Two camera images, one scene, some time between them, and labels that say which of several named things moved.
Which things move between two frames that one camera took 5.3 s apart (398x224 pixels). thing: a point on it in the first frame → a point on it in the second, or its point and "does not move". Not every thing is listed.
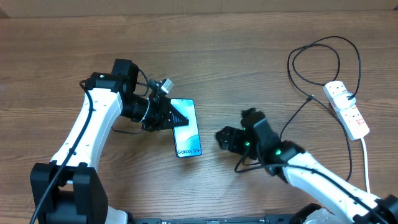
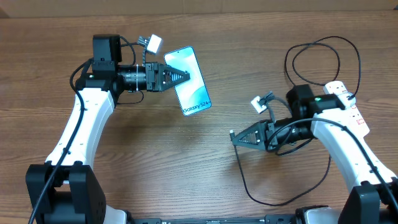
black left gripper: (160, 121) → (160, 85)
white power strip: (352, 122) does not move
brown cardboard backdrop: (56, 9) does not move
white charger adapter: (341, 101) does not move
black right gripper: (232, 137) → (260, 127)
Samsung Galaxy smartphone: (186, 137) → (192, 94)
